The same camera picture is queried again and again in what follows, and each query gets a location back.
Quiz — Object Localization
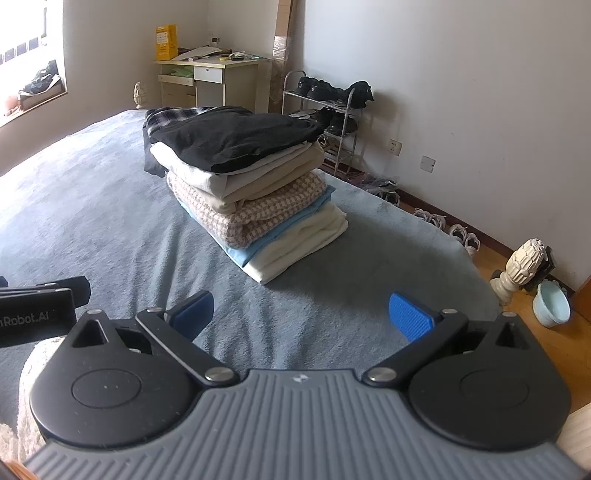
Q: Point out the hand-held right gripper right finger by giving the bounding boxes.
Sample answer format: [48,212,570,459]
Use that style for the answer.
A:
[361,292,529,387]

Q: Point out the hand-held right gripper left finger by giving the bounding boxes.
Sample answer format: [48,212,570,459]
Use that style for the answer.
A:
[69,291,241,386]

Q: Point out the black printed t-shirt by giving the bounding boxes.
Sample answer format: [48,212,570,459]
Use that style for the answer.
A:
[150,111,322,175]

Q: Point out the dark clothes on windowsill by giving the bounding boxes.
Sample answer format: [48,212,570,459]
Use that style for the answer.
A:
[21,60,62,95]

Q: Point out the light blue folded cloth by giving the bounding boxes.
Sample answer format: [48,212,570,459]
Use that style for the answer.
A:
[224,186,336,268]

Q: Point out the white fluffy cloth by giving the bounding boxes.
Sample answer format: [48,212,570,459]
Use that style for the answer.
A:
[0,336,66,462]

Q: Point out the white sneakers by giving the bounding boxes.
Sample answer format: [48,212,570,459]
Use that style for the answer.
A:
[447,224,482,256]
[412,208,447,230]

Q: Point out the grey fleece blanket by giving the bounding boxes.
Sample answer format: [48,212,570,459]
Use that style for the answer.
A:
[0,108,502,407]

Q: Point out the beige checkered folded cloth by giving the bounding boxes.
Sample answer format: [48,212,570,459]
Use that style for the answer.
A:
[167,170,329,246]

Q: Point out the white folded cloth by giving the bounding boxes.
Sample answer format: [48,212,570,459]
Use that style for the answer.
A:
[245,202,349,283]

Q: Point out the grey slippers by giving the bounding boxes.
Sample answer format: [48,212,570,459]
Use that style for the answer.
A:
[359,178,402,205]

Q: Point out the light blue basin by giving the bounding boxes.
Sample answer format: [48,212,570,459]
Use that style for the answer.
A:
[532,281,572,329]

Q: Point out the dark navy garment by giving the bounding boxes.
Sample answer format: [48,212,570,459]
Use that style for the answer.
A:
[143,129,168,177]

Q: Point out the cream folded garment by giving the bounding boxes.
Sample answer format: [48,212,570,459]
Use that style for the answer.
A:
[150,138,327,205]

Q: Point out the metal shoe rack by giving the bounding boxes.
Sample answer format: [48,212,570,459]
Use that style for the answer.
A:
[281,70,366,180]

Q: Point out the plaid shirt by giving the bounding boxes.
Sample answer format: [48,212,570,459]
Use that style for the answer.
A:
[145,106,218,137]

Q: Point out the black shoes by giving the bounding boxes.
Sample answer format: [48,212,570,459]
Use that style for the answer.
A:
[297,76,345,101]
[318,108,359,137]

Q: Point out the cream wooden desk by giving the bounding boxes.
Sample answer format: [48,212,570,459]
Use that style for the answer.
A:
[157,56,274,114]

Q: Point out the yellow box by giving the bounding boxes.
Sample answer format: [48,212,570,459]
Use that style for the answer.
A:
[156,24,178,62]

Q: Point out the cardboard panel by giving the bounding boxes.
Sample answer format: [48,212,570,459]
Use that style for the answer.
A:
[273,0,297,62]

